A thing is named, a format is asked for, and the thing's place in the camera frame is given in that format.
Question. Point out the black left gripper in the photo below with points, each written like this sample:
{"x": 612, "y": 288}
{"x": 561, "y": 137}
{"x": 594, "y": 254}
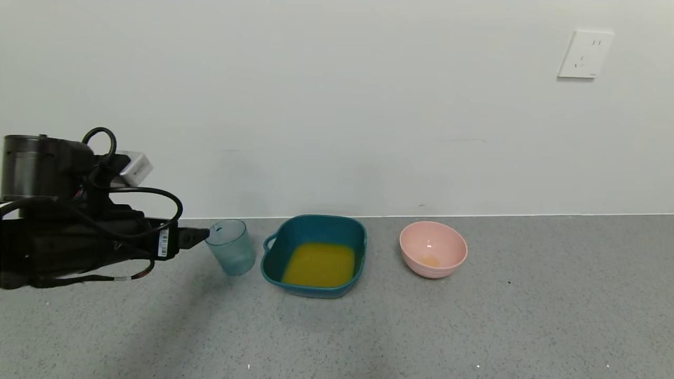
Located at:
{"x": 165, "y": 241}

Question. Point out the ribbed transparent blue cup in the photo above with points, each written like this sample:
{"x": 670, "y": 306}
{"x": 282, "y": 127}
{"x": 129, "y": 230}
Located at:
{"x": 231, "y": 252}

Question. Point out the orange juice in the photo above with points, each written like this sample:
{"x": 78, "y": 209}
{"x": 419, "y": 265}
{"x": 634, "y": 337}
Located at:
{"x": 318, "y": 266}

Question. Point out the teal square plastic tray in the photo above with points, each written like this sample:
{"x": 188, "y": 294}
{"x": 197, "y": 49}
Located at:
{"x": 316, "y": 229}

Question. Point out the pink ribbed bowl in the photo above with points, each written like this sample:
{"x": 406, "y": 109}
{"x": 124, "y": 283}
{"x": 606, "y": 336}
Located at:
{"x": 432, "y": 247}

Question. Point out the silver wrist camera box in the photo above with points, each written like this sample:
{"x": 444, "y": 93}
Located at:
{"x": 136, "y": 168}

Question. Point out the white wall socket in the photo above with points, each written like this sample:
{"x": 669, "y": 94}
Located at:
{"x": 585, "y": 53}

